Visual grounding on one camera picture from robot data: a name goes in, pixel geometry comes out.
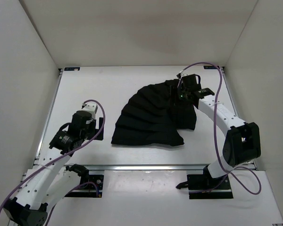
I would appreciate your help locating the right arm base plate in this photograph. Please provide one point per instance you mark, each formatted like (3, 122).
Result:
(202, 187)

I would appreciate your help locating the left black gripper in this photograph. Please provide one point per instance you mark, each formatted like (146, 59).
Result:
(95, 131)

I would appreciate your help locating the left corner label sticker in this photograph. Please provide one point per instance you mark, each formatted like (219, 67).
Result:
(71, 68)

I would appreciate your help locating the corner label sticker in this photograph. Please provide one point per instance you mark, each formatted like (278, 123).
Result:
(71, 68)
(210, 67)

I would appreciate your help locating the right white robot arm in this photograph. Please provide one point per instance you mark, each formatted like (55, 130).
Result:
(242, 139)

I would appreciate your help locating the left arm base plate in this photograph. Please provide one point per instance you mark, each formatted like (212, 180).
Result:
(91, 187)

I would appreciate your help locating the aluminium front rail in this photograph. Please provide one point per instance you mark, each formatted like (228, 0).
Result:
(131, 167)

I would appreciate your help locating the black pleated skirt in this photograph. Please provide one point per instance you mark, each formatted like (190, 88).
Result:
(153, 116)

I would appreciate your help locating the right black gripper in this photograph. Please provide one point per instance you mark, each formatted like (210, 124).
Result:
(181, 88)

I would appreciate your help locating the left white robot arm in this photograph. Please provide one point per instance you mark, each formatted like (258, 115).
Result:
(40, 193)

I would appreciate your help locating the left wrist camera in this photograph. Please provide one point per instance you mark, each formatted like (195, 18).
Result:
(90, 107)

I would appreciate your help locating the right corner label sticker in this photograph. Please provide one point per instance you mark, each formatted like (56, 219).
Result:
(210, 67)

